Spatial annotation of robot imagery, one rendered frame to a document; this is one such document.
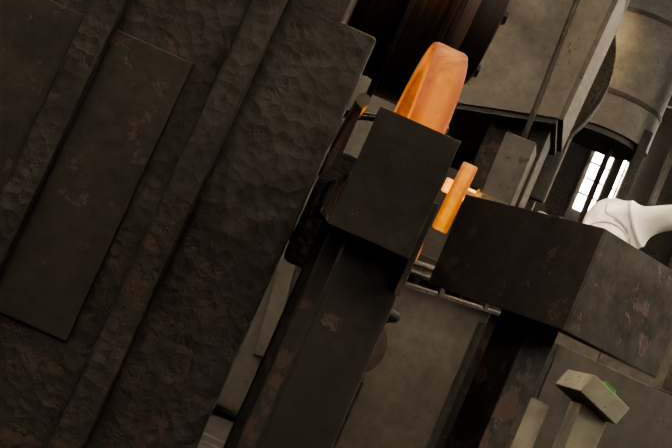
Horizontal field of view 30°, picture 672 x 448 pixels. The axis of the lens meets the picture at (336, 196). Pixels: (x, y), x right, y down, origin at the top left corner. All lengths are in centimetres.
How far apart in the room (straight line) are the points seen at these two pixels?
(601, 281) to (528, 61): 345
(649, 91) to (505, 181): 666
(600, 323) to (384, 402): 327
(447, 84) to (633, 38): 1025
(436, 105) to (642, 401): 344
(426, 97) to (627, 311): 67
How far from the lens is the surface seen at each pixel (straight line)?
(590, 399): 289
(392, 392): 485
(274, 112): 176
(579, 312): 159
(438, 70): 109
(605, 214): 272
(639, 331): 169
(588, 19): 508
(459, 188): 255
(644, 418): 447
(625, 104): 1117
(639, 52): 1129
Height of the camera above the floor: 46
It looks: 6 degrees up
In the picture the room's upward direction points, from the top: 24 degrees clockwise
